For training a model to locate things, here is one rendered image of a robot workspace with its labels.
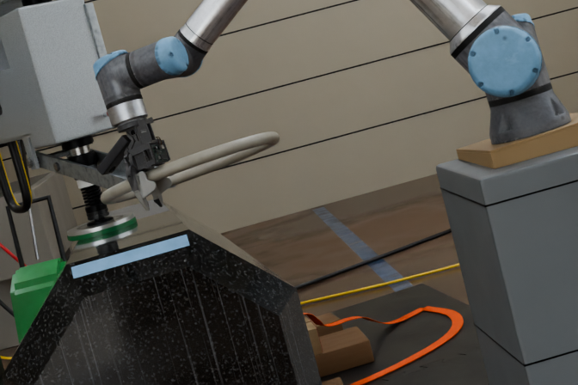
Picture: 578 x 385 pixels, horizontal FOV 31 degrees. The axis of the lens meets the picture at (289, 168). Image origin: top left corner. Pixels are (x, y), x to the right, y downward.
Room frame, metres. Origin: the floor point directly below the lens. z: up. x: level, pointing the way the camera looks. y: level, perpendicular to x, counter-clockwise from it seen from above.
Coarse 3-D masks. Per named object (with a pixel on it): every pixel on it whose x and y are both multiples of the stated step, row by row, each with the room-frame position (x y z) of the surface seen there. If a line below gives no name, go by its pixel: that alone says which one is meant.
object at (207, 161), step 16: (224, 144) 2.47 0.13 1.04; (240, 144) 2.48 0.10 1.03; (256, 144) 2.52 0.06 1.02; (272, 144) 2.71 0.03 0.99; (176, 160) 2.44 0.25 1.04; (192, 160) 2.43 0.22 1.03; (208, 160) 2.44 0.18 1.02; (224, 160) 2.87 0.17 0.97; (240, 160) 2.86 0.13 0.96; (160, 176) 2.44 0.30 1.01; (176, 176) 2.88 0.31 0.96; (192, 176) 2.88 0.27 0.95; (112, 192) 2.51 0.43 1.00; (128, 192) 2.77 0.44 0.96
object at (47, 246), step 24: (0, 192) 6.93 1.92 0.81; (48, 192) 6.19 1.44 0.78; (0, 216) 5.71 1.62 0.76; (24, 216) 5.72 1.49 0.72; (48, 216) 5.95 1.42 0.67; (72, 216) 6.92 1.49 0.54; (0, 240) 5.71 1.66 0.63; (24, 240) 5.72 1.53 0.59; (48, 240) 5.73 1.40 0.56; (0, 264) 5.70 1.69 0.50; (0, 288) 5.83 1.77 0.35; (0, 312) 5.82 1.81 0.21; (0, 336) 5.82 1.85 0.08
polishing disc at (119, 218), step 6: (114, 216) 3.28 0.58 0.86; (120, 216) 3.23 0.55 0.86; (126, 216) 3.19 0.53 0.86; (132, 216) 3.20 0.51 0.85; (108, 222) 3.16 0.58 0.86; (114, 222) 3.13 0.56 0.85; (120, 222) 3.14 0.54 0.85; (72, 228) 3.25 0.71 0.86; (78, 228) 3.21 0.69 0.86; (84, 228) 3.17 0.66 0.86; (90, 228) 3.12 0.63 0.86; (96, 228) 3.11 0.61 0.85; (102, 228) 3.11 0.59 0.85; (72, 234) 3.14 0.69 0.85; (78, 234) 3.13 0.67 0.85; (84, 234) 3.12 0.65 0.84
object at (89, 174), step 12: (48, 156) 3.27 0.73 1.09; (60, 156) 3.38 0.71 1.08; (48, 168) 3.29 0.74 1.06; (60, 168) 3.21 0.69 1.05; (72, 168) 3.14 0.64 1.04; (84, 168) 3.07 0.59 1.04; (96, 168) 3.02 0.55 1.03; (120, 168) 3.12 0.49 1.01; (84, 180) 3.09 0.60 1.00; (96, 180) 3.02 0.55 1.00; (108, 180) 2.95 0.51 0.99; (120, 180) 2.88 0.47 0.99
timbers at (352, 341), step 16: (320, 320) 4.30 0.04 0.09; (336, 320) 4.24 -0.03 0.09; (320, 336) 4.21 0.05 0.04; (336, 336) 3.94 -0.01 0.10; (352, 336) 3.89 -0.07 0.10; (336, 352) 3.77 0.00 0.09; (352, 352) 3.78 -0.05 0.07; (368, 352) 3.78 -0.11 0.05; (320, 368) 3.76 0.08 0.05; (336, 368) 3.77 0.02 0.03
